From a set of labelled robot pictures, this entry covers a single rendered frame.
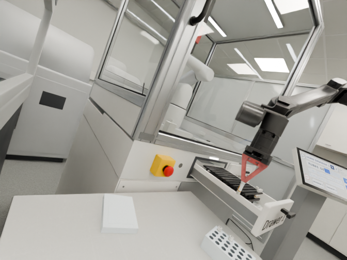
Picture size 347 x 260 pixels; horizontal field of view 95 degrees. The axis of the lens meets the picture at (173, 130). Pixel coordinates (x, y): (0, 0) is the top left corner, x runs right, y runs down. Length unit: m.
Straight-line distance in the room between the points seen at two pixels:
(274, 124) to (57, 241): 0.55
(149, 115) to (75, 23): 3.28
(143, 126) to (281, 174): 2.16
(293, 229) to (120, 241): 1.51
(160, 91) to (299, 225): 1.56
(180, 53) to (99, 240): 0.55
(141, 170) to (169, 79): 0.34
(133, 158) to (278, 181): 2.14
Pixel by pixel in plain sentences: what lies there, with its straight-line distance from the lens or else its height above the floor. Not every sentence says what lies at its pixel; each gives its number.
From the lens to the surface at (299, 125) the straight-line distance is 2.53.
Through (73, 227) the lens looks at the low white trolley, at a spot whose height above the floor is 0.76.
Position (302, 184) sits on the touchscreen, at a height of 0.96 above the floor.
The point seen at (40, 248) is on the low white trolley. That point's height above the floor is 0.76.
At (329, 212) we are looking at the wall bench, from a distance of 3.76.
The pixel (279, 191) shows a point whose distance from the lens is 2.50.
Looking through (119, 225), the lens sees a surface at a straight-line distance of 0.47.
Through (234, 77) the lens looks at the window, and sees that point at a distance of 0.83.
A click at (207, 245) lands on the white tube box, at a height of 0.78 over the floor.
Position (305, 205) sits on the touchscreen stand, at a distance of 1.73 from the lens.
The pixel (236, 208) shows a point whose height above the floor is 0.85.
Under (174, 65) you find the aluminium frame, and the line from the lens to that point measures 0.56.
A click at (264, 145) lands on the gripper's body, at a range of 0.49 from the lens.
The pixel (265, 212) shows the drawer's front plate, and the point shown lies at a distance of 0.61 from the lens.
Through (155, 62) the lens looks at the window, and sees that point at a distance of 0.63.
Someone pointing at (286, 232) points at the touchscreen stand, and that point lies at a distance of 1.77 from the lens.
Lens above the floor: 1.08
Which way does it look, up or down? 6 degrees down
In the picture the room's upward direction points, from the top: 23 degrees clockwise
